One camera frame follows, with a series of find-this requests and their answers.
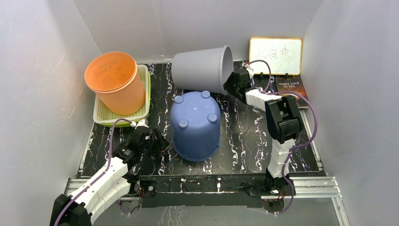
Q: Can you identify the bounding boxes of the grey plastic bucket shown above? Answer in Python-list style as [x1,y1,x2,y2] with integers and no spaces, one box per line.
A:
[171,46,233,95]

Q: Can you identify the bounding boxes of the blue plastic bucket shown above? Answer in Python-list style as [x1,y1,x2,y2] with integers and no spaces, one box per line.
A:
[170,91,221,162]

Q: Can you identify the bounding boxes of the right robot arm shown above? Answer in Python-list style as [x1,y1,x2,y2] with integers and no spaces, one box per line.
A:
[223,70,303,196]

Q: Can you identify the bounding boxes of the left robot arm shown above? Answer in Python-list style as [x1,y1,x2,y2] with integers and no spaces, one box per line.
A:
[50,125,169,226]

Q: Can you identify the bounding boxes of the small whiteboard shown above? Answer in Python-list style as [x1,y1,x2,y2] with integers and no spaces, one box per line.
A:
[249,37,303,76]

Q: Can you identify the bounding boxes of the green plastic basket tray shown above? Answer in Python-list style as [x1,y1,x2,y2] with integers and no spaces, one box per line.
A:
[93,65,151,127]

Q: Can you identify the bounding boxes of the dark book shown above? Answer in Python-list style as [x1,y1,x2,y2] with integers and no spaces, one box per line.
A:
[275,75,308,99]

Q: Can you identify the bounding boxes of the orange plastic bucket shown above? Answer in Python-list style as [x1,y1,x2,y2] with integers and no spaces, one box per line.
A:
[84,52,145,115]

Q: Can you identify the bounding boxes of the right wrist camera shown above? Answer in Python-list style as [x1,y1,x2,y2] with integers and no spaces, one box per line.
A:
[244,62,254,79]

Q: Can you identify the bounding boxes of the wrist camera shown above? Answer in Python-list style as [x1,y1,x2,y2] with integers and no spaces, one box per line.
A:
[244,62,254,79]
[130,119,151,133]

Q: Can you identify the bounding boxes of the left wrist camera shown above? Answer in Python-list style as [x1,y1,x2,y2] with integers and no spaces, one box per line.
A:
[130,119,151,133]

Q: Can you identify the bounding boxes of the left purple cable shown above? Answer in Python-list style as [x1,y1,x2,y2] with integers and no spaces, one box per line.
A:
[56,118,138,226]

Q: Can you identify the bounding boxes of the aluminium frame rail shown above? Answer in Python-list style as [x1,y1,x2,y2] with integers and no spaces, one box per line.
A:
[66,104,344,211]

